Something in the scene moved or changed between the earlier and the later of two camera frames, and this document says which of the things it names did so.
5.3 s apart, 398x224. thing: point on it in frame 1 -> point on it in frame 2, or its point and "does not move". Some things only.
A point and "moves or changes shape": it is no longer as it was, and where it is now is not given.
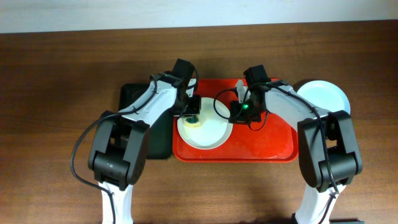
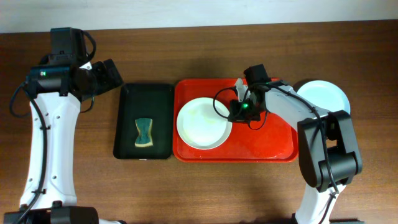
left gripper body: (191, 106) -> (103, 81)
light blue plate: (325, 95) does not move
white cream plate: (215, 129) does not move
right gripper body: (245, 112) does not move
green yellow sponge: (193, 122) moves or changes shape
